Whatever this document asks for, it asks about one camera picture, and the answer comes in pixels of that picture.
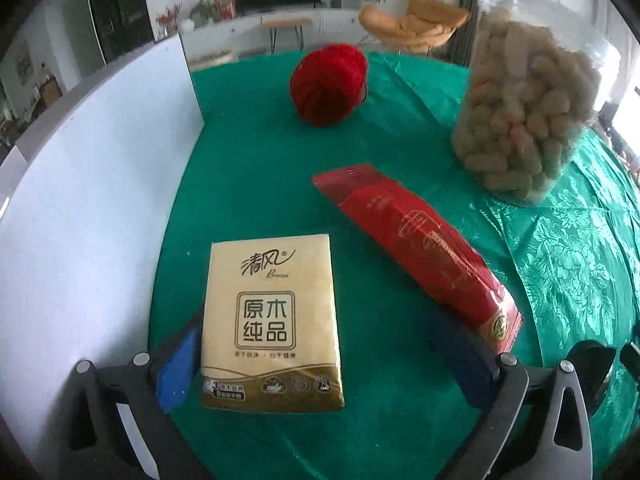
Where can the clear jar of puffed snacks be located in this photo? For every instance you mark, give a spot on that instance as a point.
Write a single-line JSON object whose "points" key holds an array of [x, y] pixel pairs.
{"points": [[525, 110]]}

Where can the orange lounge chair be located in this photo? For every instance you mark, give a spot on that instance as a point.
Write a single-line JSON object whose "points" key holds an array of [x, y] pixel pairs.
{"points": [[410, 25]]}

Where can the white board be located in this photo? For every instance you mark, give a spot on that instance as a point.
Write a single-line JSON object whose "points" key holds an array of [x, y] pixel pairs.
{"points": [[85, 210]]}

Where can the wooden bench with metal legs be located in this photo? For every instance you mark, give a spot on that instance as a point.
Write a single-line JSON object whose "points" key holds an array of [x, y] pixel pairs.
{"points": [[285, 22]]}

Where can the red flowers in vase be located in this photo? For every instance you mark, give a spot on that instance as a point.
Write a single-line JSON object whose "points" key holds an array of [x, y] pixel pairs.
{"points": [[169, 20]]}

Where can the red foil packet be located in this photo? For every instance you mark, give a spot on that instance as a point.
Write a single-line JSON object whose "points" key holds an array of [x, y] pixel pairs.
{"points": [[415, 245]]}

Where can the green satin tablecloth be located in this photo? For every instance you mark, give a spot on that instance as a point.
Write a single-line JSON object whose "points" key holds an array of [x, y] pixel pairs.
{"points": [[280, 175]]}

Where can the dark tall cabinet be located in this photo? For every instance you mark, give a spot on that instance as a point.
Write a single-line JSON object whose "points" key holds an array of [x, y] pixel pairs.
{"points": [[120, 5]]}

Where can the golden tissue pack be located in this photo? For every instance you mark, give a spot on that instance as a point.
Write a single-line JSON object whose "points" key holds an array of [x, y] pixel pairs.
{"points": [[272, 320]]}

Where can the green bushy potted plant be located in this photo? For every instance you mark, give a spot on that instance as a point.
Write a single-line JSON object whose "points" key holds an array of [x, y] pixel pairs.
{"points": [[202, 9]]}

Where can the white television cabinet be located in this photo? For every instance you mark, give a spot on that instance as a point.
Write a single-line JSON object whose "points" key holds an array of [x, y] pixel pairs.
{"points": [[245, 30]]}

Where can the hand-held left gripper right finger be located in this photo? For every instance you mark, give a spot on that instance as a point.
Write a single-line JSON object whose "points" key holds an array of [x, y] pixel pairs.
{"points": [[470, 365]]}

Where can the red yarn ball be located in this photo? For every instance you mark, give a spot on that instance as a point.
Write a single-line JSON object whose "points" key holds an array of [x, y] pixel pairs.
{"points": [[327, 85]]}

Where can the framed wall picture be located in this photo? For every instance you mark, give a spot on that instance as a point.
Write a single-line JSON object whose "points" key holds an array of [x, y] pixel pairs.
{"points": [[24, 67]]}

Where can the grey curtain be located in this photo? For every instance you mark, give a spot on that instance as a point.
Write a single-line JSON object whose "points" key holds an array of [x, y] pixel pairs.
{"points": [[462, 10]]}

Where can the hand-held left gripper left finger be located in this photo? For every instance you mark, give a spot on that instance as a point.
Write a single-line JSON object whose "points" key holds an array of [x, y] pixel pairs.
{"points": [[175, 365]]}

